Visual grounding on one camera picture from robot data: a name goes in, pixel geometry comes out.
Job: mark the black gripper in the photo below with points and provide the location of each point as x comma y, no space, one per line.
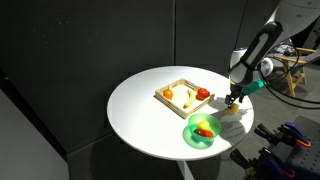
236,90

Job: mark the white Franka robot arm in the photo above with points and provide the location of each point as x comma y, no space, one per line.
263,40

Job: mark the red toy apple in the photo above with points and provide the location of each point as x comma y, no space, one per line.
203,93

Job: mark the green plastic bowl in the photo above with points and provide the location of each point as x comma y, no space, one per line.
214,126

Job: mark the small yellow toy fruit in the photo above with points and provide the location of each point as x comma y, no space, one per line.
204,125

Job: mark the small red toy fruit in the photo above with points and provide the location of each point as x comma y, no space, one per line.
208,134

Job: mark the yellow toy banana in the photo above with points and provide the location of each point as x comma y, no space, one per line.
190,99

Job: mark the dark red toy fruit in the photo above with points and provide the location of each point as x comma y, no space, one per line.
199,132

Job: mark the orange toy fruit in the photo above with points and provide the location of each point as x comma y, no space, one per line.
168,94

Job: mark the wooden slatted tray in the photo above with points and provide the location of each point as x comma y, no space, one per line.
178,90

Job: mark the black spring clamp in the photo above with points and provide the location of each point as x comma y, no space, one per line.
241,160

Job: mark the purple clamp with orange tips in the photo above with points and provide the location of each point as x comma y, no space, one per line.
275,165
296,133

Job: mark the perforated metal breadboard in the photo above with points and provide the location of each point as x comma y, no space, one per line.
310,160

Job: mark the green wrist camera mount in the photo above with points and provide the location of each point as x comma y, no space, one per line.
253,87

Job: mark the white table pedestal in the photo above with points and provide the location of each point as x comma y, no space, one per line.
185,170

